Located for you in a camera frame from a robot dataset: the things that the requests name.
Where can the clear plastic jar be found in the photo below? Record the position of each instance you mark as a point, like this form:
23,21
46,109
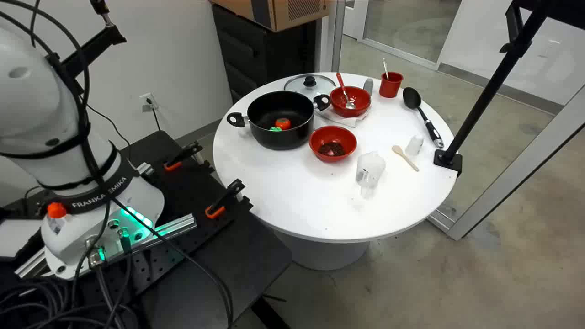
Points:
370,168

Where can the black cooking pot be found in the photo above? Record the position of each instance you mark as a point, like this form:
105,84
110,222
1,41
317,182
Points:
280,138

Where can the red bowl with dark contents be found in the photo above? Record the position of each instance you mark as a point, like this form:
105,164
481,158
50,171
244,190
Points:
332,140

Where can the glass pot lid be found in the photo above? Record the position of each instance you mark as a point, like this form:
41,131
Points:
297,84

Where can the green toy vegetable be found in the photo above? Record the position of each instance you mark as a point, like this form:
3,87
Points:
275,129

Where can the orange toy tomato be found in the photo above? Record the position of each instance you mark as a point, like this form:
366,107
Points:
282,124

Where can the black orange bar clamp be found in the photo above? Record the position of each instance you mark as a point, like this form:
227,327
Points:
183,158
224,199

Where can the red plastic spoon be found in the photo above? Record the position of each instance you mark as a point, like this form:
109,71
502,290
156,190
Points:
344,93

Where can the red bowl with spoon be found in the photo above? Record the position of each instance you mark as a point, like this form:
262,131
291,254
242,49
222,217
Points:
359,102

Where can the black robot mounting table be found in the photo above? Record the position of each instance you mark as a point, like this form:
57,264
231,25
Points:
244,263

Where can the small grey shaker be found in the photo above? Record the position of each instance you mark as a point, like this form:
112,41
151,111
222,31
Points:
368,87

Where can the black cabinet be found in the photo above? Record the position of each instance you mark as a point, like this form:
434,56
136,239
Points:
262,58

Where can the small white bottle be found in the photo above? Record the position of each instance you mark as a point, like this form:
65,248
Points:
416,146

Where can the red cup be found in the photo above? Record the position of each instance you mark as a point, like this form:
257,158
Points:
390,87

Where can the white stick in cup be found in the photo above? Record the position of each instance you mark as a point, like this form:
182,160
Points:
386,69

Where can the black ladle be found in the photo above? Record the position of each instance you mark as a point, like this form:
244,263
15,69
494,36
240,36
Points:
412,98

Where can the cardboard box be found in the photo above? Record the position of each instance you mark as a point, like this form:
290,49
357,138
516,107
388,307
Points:
280,12

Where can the black tripod stand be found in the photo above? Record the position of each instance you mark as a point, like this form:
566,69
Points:
487,93

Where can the orange capped white bottle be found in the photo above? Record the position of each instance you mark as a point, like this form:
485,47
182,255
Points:
57,213

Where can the white table pedestal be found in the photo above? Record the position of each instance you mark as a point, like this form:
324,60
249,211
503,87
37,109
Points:
322,257

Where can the aluminium rail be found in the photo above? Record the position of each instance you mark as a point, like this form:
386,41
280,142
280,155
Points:
176,224

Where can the white wall outlet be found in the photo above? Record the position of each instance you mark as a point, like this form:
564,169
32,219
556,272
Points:
149,104

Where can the grey metal glass wall frame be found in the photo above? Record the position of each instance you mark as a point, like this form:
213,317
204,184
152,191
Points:
518,166

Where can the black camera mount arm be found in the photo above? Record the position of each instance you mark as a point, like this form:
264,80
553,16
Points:
92,49

